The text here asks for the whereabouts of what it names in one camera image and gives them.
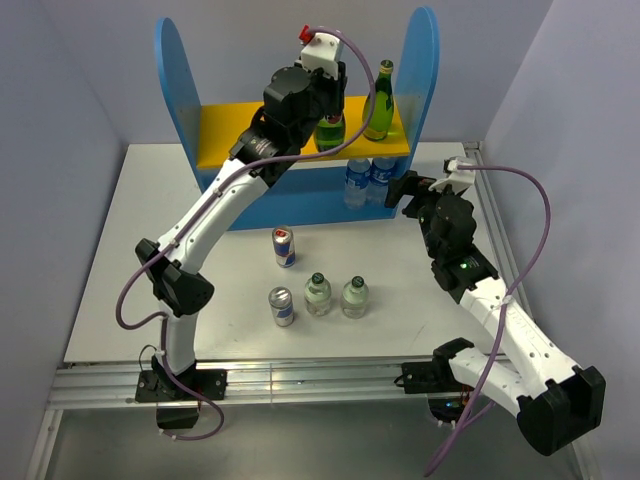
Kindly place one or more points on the small clear bottle right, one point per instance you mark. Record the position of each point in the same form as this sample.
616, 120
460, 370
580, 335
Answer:
354, 298

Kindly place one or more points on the blue silver Red Bull can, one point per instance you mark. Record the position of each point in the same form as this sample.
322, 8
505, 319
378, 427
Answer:
283, 243

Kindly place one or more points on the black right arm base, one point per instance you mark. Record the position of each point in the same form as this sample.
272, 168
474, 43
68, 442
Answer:
446, 397

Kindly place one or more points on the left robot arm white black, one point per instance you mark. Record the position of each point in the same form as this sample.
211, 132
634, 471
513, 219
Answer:
172, 264

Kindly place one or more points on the green glass bottle yellow label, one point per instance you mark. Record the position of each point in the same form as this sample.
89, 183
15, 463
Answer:
381, 115

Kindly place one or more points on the clear pocari sweat bottle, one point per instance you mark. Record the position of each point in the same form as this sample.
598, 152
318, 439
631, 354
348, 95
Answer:
381, 171
356, 182

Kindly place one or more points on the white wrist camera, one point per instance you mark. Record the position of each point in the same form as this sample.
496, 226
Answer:
459, 175
320, 51

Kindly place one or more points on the small clear bottle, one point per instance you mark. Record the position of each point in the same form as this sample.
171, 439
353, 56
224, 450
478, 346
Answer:
354, 298
317, 294

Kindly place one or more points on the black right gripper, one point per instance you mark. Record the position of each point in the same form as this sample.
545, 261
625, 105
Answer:
409, 183

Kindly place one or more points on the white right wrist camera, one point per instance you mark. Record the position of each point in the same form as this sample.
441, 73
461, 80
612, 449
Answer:
459, 175

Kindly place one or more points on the small clear bottle left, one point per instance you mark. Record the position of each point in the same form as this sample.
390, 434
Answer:
317, 294

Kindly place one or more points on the aluminium mounting rail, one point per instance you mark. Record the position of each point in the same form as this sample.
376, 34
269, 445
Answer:
108, 386

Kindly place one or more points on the green glass Perrier bottle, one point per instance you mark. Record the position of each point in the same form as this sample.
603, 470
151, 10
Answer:
330, 132

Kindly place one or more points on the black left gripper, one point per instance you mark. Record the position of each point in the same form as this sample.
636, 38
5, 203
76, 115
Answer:
335, 88

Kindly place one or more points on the clear Pocari Sweat bottle right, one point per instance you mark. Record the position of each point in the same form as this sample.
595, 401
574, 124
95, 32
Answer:
381, 171

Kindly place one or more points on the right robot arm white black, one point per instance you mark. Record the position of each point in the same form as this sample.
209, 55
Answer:
554, 400

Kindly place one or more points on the clear Pocari Sweat bottle left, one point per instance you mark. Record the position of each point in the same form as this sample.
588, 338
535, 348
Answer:
356, 182

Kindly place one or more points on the silver blue can front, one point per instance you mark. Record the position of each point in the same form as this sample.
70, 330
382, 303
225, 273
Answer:
281, 305

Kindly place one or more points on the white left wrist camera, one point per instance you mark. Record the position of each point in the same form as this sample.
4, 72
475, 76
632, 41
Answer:
320, 51

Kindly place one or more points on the blue and yellow wooden shelf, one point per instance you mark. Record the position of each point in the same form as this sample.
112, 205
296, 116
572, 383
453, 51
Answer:
313, 192

